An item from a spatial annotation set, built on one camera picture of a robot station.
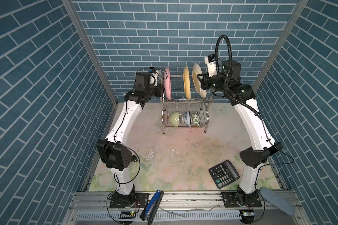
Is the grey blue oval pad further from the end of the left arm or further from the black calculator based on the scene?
the end of the left arm

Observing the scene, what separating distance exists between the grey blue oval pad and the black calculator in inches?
6.5

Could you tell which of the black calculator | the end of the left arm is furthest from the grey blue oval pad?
the end of the left arm

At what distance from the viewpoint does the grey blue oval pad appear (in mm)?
715

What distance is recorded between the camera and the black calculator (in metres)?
0.80
